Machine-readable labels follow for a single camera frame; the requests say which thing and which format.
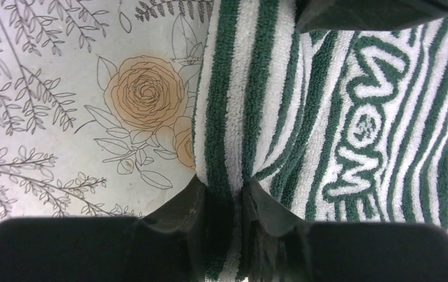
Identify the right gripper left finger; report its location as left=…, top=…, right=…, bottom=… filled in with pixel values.
left=0, top=177, right=207, bottom=281

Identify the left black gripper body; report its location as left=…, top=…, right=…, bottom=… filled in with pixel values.
left=295, top=0, right=448, bottom=33

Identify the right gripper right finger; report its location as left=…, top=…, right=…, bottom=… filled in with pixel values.
left=243, top=180, right=448, bottom=281

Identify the floral table cloth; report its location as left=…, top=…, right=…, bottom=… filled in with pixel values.
left=0, top=1, right=213, bottom=221

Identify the green white striped towel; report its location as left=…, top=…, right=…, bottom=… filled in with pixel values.
left=191, top=1, right=448, bottom=281

